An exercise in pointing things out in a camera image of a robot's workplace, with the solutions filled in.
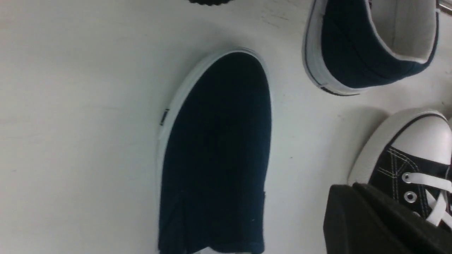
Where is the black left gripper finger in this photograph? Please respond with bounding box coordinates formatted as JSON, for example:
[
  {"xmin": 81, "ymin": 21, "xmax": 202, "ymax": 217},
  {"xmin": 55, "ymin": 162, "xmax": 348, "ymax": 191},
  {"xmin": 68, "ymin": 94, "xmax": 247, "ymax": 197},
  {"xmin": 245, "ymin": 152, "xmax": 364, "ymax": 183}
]
[{"xmin": 323, "ymin": 183, "xmax": 452, "ymax": 254}]

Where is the navy slip-on shoe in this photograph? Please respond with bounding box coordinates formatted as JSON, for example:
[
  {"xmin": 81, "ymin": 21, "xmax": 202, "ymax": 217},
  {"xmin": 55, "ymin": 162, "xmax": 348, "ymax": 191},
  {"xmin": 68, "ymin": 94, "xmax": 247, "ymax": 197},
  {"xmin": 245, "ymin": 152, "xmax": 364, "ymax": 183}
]
[
  {"xmin": 156, "ymin": 48, "xmax": 272, "ymax": 254},
  {"xmin": 302, "ymin": 0, "xmax": 440, "ymax": 96}
]

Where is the metal shoe rack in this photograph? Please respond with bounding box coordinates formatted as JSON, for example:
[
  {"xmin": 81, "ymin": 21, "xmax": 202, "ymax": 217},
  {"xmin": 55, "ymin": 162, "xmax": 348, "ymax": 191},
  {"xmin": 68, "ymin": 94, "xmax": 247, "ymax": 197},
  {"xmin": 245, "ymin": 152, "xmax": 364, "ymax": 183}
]
[{"xmin": 438, "ymin": 0, "xmax": 452, "ymax": 16}]

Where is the black white canvas sneaker left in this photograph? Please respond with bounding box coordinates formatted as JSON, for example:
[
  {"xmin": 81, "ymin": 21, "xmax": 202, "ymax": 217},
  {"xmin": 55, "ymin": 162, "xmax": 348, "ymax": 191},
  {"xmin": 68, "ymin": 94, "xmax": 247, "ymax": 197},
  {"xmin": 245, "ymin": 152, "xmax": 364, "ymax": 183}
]
[{"xmin": 348, "ymin": 108, "xmax": 451, "ymax": 232}]

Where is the black knit shoe left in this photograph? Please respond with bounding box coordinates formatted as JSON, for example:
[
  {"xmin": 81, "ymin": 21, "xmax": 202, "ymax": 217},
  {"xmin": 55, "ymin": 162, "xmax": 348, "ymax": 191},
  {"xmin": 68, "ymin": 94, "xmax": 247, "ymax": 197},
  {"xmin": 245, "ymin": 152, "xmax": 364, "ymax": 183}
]
[{"xmin": 188, "ymin": 0, "xmax": 232, "ymax": 6}]

